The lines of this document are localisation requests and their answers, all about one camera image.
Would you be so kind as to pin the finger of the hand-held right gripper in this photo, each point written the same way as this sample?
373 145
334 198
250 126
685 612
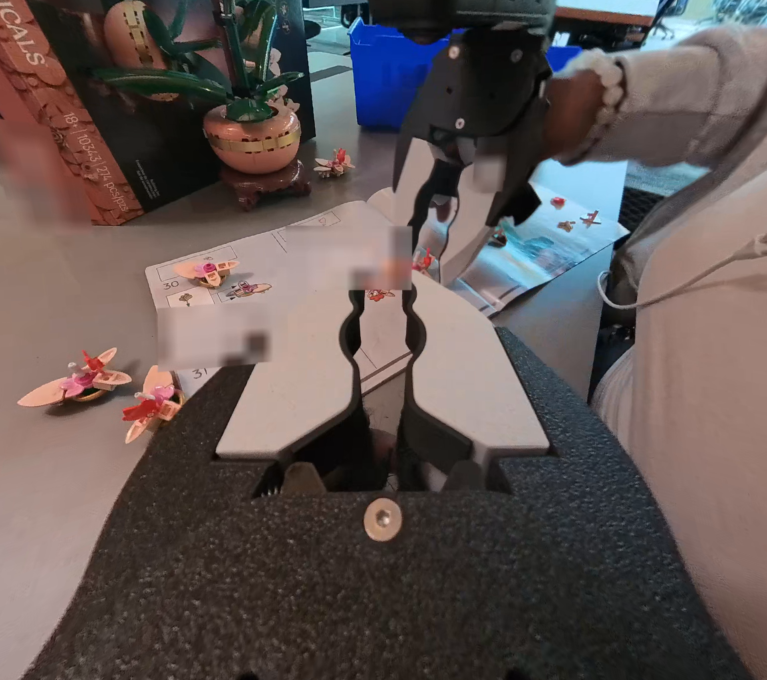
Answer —
413 165
470 240

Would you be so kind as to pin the wooden background table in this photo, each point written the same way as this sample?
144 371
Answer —
605 3

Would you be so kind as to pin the brick set cardboard box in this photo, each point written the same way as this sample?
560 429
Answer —
78 141

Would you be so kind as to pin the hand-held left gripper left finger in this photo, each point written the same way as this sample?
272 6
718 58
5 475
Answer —
299 392

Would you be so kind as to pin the building instruction booklet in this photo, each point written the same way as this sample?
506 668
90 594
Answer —
311 296

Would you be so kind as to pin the blue plastic bin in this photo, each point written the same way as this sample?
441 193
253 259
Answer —
383 75

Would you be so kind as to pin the person in beige clothes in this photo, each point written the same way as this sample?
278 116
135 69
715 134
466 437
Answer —
689 392

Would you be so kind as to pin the brick orchid in pink pot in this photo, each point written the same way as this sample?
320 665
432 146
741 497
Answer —
254 135

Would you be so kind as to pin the brick orchid flower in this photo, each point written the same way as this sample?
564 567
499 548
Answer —
150 404
78 383
207 272
334 163

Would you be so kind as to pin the grey desk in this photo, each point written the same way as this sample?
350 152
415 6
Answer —
72 284

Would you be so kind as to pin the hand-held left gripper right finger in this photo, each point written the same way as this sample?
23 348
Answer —
473 386

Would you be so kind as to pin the person's right forearm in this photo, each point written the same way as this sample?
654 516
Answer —
689 93

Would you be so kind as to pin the person's right hand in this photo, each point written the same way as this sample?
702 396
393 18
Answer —
572 117

